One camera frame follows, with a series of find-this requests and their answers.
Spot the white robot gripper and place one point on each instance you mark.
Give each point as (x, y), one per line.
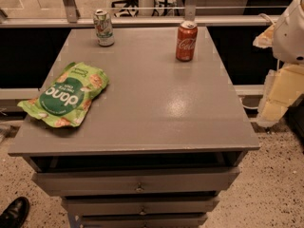
(290, 37)

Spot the red Coca-Cola can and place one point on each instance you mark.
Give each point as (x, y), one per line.
(186, 41)

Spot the white green soda can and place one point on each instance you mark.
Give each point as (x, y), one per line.
(103, 28)

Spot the grey drawer cabinet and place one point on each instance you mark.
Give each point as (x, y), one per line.
(156, 113)

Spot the black office chair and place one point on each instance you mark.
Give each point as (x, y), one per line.
(126, 4)

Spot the bottom grey drawer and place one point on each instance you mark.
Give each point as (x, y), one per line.
(193, 220)

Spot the grey drawer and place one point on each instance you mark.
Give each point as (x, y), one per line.
(136, 181)
(140, 206)
(193, 220)

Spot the green chip bag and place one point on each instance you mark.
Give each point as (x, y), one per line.
(69, 97)

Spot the middle grey drawer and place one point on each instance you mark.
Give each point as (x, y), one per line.
(140, 206)

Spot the top grey drawer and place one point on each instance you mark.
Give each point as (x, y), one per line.
(136, 181)

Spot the black leather shoe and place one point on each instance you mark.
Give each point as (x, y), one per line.
(16, 213)

